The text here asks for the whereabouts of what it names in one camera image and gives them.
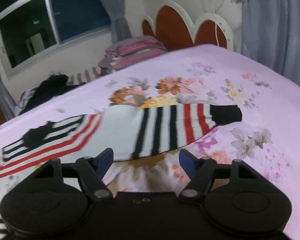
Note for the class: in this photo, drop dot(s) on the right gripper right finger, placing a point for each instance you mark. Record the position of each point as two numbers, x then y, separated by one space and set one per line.
200 172

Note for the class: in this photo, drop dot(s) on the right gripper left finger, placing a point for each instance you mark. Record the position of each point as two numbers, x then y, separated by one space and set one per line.
91 171

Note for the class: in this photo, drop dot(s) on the striped white red black sweater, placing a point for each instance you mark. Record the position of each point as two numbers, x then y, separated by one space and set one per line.
131 132

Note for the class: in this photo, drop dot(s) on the black clothes pile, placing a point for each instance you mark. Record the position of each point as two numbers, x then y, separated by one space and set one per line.
54 86

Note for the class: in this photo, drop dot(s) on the pink floral bed sheet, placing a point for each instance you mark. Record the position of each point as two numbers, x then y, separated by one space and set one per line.
216 103

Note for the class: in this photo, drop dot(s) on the grey white striped cloth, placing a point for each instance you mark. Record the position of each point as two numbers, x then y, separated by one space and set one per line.
86 76

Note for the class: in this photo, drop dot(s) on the pink folded blanket stack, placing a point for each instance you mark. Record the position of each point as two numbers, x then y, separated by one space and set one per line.
131 51

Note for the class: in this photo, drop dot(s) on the red white scalloped headboard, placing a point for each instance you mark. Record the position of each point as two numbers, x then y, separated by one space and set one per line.
174 27

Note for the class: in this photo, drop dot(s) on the blue grey right side curtain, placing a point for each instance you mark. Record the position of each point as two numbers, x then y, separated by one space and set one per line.
271 35

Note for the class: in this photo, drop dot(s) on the grey curtain near headboard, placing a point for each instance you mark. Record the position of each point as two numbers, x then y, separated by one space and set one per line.
116 10

